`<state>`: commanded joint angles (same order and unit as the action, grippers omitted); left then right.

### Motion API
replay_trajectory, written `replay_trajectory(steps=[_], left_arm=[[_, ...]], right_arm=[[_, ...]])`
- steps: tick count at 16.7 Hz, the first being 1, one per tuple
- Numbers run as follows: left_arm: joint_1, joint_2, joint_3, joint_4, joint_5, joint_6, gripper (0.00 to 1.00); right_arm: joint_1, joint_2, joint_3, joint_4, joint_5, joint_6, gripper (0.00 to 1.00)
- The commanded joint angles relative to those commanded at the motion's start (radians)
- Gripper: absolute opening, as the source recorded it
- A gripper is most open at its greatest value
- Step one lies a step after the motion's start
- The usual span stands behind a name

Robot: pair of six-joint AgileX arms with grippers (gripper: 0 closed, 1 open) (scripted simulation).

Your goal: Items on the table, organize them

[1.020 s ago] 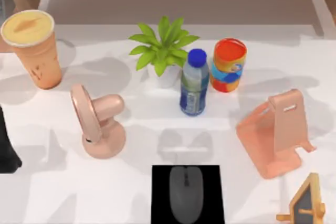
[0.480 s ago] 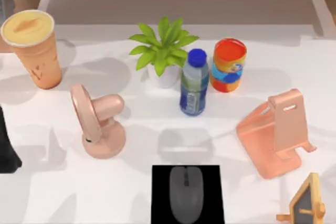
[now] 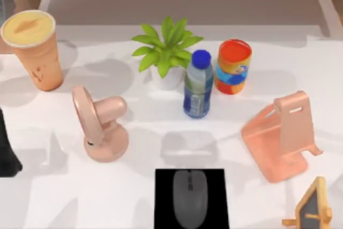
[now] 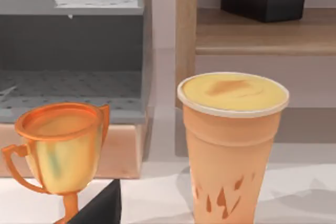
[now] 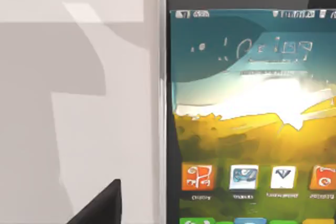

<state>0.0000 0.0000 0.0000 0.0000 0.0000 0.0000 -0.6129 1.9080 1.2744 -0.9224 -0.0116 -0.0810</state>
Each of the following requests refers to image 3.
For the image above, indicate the blue capped water bottle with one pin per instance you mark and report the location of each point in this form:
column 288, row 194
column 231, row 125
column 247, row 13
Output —
column 197, row 89

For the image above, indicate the green plant in white pot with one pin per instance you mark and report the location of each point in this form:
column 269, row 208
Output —
column 166, row 49

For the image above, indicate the orange and blue can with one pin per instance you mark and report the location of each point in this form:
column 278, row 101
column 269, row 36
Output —
column 232, row 70

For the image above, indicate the pink desk fan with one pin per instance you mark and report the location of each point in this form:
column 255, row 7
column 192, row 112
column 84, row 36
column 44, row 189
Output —
column 107, row 129

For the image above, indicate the black mouse pad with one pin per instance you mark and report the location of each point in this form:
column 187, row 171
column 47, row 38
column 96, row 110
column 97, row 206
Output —
column 163, row 199

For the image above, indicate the grey computer mouse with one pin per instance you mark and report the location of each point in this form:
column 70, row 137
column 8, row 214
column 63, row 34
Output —
column 190, row 199

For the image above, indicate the pink phone stand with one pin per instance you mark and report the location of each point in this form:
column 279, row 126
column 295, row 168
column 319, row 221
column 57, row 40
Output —
column 284, row 137

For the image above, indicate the orange paper cup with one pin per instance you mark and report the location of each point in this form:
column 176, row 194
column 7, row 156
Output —
column 40, row 60

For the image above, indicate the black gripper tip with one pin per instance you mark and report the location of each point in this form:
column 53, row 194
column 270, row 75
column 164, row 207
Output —
column 6, row 148

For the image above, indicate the wooden framed blackboard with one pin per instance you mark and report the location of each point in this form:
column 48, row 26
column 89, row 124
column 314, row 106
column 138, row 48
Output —
column 311, row 207

